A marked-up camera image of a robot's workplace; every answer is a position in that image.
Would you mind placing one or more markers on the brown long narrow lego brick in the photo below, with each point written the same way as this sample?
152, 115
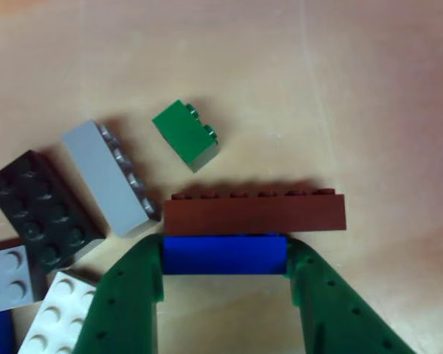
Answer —
254, 215

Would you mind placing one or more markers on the blue long narrow lego brick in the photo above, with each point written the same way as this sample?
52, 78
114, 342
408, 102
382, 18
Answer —
225, 256

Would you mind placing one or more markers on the white long lego brick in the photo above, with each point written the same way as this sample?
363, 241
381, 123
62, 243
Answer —
55, 317

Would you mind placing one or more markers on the light grey lego brick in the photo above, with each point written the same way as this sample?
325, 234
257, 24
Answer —
7, 280

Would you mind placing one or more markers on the grey narrow lego brick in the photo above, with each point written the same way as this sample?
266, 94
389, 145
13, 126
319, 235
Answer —
103, 177

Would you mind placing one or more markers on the dark green lego brick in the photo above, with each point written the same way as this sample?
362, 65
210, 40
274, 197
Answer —
40, 210

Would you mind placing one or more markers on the small green lego brick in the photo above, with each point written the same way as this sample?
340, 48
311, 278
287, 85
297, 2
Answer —
181, 136

